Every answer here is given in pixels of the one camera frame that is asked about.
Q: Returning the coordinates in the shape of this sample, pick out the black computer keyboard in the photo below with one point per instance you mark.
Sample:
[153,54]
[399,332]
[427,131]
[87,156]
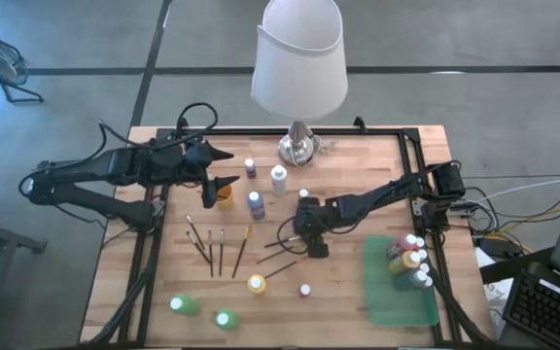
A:
[547,311]

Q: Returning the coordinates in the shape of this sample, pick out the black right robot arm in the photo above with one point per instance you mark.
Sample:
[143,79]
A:
[382,199]

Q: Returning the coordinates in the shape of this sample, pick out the white printed paper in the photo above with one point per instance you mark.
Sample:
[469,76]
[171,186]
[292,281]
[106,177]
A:
[496,291]

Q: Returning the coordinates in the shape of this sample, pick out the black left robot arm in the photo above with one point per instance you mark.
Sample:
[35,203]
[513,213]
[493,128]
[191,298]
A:
[80,170]

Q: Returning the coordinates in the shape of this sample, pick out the black paintbrush silver ferrule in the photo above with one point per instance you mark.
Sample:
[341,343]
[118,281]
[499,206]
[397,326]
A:
[201,252]
[220,257]
[210,257]
[195,232]

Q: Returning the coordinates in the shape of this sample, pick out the grey metal mounting plate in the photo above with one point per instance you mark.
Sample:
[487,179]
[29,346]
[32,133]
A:
[415,210]

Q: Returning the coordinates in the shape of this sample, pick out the yellow-orange plastic cup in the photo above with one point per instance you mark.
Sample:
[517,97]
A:
[226,199]

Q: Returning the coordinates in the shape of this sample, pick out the grey side table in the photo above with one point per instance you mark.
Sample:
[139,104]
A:
[3,239]

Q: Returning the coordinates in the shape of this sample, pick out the large yellow paint bottle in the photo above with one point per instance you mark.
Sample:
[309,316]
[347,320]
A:
[256,285]
[401,263]

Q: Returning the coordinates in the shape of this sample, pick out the small ochre paint bottle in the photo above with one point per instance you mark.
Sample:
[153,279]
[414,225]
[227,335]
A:
[303,193]

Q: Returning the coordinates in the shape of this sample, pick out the translucent green plastic bin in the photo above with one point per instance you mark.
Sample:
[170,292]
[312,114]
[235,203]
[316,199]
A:
[392,301]

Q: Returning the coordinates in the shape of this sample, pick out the large green paint bottle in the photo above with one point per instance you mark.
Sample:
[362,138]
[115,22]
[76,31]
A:
[227,320]
[185,305]

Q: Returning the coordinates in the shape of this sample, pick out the large blue-violet paint bottle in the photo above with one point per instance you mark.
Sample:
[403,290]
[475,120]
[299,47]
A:
[256,209]

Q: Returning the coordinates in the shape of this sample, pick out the small magenta paint bottle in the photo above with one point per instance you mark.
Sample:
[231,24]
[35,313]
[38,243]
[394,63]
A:
[425,268]

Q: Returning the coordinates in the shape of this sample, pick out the black computer desk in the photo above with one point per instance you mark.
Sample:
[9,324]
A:
[511,267]

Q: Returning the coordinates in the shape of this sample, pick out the black frame clamp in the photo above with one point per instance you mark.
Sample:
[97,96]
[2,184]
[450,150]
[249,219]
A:
[182,124]
[359,123]

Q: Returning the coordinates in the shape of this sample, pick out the large white paint bottle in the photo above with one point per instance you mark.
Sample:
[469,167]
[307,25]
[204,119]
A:
[278,185]

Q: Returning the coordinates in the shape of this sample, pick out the small purple paint bottle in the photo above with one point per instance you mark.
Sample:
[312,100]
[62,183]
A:
[250,170]

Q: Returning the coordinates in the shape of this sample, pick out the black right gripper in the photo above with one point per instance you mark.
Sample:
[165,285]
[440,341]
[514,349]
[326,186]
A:
[314,221]

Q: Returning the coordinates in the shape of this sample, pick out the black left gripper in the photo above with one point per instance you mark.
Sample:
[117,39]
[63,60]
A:
[195,160]

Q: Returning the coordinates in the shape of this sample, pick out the small pink paint bottle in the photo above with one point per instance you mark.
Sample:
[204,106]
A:
[422,254]

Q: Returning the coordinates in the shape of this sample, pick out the large pink paint bottle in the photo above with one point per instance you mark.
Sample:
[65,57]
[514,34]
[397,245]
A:
[399,245]

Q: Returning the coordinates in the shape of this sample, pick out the black power strip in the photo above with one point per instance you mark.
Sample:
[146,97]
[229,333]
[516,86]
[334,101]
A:
[501,247]

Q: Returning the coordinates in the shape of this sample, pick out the silver table lamp white shade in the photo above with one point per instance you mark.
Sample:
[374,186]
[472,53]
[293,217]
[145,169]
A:
[299,73]

